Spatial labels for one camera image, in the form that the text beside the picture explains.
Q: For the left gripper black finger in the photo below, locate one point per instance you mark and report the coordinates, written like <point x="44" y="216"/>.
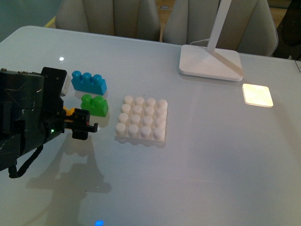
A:
<point x="79" y="122"/>

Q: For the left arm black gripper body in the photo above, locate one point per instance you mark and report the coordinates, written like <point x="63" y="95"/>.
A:
<point x="52" y="106"/>

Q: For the yellow two-stud toy block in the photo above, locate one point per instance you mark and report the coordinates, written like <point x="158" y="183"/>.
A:
<point x="69" y="111"/>

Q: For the white studded base plate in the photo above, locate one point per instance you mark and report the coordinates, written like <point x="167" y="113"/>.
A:
<point x="142" y="119"/>

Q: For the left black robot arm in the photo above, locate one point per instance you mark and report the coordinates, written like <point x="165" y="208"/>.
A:
<point x="32" y="114"/>

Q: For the green two-stud toy block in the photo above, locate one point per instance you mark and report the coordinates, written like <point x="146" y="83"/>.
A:
<point x="97" y="106"/>

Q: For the blue three-stud toy block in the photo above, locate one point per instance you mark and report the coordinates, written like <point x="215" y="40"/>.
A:
<point x="85" y="82"/>

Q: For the left beige upholstered chair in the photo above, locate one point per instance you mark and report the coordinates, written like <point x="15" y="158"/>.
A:
<point x="124" y="18"/>

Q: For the beige upholstered chair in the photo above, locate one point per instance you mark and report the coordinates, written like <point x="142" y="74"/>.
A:
<point x="124" y="18"/>
<point x="248" y="28"/>

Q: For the white desk lamp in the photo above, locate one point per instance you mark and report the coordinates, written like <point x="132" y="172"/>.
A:
<point x="212" y="62"/>

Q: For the right beige upholstered chair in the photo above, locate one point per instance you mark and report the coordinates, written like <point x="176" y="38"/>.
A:
<point x="248" y="28"/>

